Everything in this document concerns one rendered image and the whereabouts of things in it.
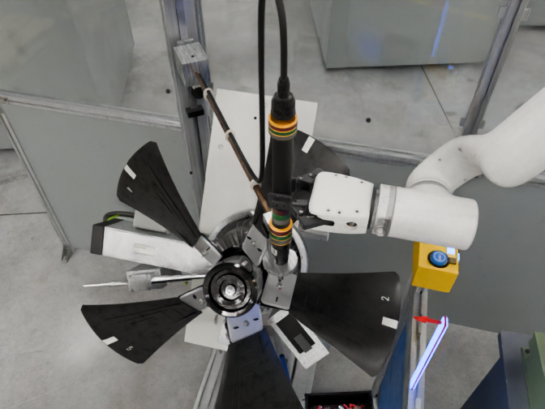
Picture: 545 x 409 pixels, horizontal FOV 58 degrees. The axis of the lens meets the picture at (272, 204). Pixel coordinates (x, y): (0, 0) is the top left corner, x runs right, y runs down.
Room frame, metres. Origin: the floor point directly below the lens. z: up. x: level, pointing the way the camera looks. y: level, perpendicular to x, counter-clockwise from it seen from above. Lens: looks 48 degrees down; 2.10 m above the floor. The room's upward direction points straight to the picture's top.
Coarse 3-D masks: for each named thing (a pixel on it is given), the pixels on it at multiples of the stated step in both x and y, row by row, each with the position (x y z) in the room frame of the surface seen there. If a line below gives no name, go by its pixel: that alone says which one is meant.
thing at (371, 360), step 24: (312, 288) 0.58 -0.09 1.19; (336, 288) 0.59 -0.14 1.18; (360, 288) 0.59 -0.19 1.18; (384, 288) 0.59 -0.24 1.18; (288, 312) 0.53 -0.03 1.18; (312, 312) 0.53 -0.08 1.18; (336, 312) 0.53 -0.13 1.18; (360, 312) 0.53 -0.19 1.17; (384, 312) 0.53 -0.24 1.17; (336, 336) 0.48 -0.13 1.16; (360, 336) 0.49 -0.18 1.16; (384, 336) 0.49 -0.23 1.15; (360, 360) 0.44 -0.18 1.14; (384, 360) 0.44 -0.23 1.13
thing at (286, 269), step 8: (264, 216) 0.62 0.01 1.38; (264, 224) 0.62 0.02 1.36; (264, 232) 0.61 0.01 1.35; (264, 256) 0.59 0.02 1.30; (288, 256) 0.59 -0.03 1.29; (296, 256) 0.59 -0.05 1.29; (264, 264) 0.57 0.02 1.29; (272, 264) 0.57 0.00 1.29; (288, 264) 0.57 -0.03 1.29; (296, 264) 0.57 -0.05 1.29; (272, 272) 0.55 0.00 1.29; (280, 272) 0.55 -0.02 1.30; (288, 272) 0.55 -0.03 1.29
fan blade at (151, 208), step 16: (144, 144) 0.78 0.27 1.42; (144, 160) 0.77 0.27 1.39; (160, 160) 0.75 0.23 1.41; (128, 176) 0.78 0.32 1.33; (144, 176) 0.76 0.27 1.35; (160, 176) 0.74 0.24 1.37; (128, 192) 0.78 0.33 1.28; (144, 192) 0.75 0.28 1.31; (160, 192) 0.73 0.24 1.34; (176, 192) 0.71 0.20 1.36; (144, 208) 0.76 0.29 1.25; (160, 208) 0.72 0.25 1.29; (176, 208) 0.70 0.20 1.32; (160, 224) 0.74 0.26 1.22; (176, 224) 0.70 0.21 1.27; (192, 224) 0.67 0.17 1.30; (192, 240) 0.67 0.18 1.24
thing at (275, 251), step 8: (280, 80) 0.58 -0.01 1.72; (288, 80) 0.58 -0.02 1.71; (280, 88) 0.58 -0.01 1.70; (288, 88) 0.58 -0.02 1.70; (272, 96) 0.59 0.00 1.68; (280, 96) 0.58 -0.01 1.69; (288, 96) 0.58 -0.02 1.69; (272, 104) 0.57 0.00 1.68; (280, 104) 0.57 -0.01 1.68; (288, 104) 0.57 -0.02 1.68; (272, 112) 0.57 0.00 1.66; (280, 112) 0.57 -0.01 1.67; (288, 112) 0.57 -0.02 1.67; (280, 120) 0.57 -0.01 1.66; (272, 248) 0.57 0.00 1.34; (280, 248) 0.57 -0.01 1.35; (288, 248) 0.57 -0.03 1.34; (272, 256) 0.58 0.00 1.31; (280, 256) 0.57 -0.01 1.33; (280, 264) 0.57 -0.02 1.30
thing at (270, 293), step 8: (272, 280) 0.60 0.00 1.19; (288, 280) 0.61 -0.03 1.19; (264, 288) 0.58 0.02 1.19; (272, 288) 0.58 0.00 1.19; (288, 288) 0.58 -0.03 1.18; (264, 296) 0.56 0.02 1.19; (272, 296) 0.56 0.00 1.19; (280, 296) 0.56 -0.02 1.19; (288, 296) 0.56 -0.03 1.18; (272, 304) 0.54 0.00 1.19; (280, 304) 0.54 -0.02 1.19; (288, 304) 0.55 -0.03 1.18
